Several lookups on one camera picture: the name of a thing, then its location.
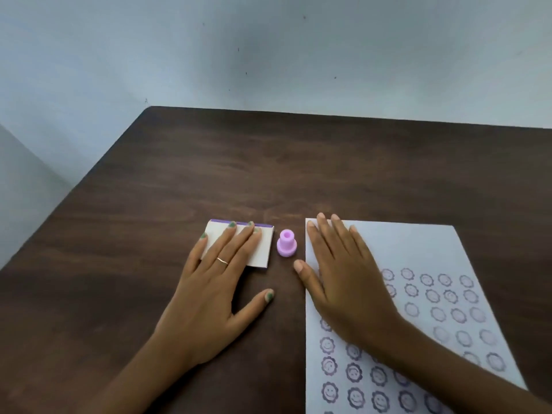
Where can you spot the person's left hand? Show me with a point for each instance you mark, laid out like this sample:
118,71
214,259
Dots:
202,314

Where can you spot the person's right little finger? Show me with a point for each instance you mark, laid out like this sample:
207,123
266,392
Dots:
363,250

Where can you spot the small purple plastic stamp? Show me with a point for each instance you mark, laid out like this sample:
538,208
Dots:
287,246

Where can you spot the white paper with stamped faces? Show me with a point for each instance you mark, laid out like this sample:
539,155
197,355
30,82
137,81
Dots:
414,250

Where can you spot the person's right forearm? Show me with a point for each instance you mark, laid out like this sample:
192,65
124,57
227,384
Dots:
453,375

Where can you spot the white ink pad box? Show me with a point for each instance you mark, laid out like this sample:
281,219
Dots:
264,247

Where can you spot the person's right thumb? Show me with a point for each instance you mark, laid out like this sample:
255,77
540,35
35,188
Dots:
308,282

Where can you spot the person's right middle finger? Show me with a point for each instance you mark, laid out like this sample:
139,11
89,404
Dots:
334,243

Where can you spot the person's left little finger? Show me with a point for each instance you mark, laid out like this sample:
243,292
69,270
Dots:
196,254

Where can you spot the person's left thumb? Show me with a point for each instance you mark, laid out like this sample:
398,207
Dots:
254,309

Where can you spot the person's left middle finger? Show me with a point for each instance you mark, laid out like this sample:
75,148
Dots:
236,254

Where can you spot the person's left forearm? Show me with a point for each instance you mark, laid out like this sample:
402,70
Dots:
138,379

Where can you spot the person's right hand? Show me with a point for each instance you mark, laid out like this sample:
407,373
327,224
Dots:
353,297

